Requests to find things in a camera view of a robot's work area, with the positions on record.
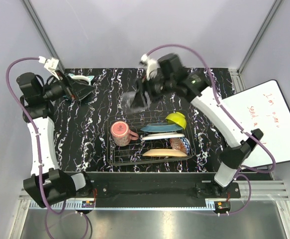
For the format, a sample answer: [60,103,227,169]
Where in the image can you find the purple cable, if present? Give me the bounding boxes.
[144,44,276,216]
[5,56,93,239]

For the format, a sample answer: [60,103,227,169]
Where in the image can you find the white dry-erase board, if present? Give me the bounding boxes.
[224,80,290,167]

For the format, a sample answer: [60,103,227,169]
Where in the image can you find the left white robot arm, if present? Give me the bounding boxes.
[16,71,95,208]

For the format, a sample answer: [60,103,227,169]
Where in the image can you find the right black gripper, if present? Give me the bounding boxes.
[131,74,175,109]

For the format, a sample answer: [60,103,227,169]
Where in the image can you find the black marble pattern mat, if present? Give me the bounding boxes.
[54,68,226,172]

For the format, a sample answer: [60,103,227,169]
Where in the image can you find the yellow-green bowl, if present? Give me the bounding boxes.
[165,112,187,129]

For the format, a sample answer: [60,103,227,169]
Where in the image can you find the pink cup brown lid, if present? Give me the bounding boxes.
[110,121,139,146]

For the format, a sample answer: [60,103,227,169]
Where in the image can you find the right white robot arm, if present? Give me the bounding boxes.
[129,53,263,197]

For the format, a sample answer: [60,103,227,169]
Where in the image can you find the wire dish rack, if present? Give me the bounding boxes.
[107,110,196,166]

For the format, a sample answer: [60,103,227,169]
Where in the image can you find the red patterned bowl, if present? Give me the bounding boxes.
[170,137,191,155]

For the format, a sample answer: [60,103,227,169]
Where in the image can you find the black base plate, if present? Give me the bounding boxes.
[86,172,241,199]

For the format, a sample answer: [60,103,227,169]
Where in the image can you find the teal scalloped plate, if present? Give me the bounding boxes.
[141,122,183,133]

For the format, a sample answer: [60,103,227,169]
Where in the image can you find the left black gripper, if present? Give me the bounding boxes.
[41,69,96,102]

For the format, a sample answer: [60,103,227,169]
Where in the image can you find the teal cat-ear headphones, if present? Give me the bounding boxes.
[68,74,94,86]

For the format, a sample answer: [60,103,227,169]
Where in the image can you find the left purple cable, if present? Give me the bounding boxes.
[5,56,93,239]

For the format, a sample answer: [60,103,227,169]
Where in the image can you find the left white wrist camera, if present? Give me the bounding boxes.
[38,56,60,80]

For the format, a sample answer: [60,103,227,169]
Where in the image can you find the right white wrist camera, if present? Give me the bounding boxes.
[140,54,159,81]

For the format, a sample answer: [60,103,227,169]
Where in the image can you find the orange floral plate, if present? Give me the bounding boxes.
[143,149,187,157]

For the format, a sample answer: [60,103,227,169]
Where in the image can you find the white watermelon pattern plate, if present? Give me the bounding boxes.
[141,132,185,141]

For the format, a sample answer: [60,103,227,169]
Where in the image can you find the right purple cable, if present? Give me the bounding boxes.
[144,44,276,216]

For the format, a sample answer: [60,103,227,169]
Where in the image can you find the clear glass cup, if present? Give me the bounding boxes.
[121,91,136,111]

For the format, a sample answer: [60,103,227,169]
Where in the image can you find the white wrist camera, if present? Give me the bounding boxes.
[140,54,159,81]
[38,56,60,80]

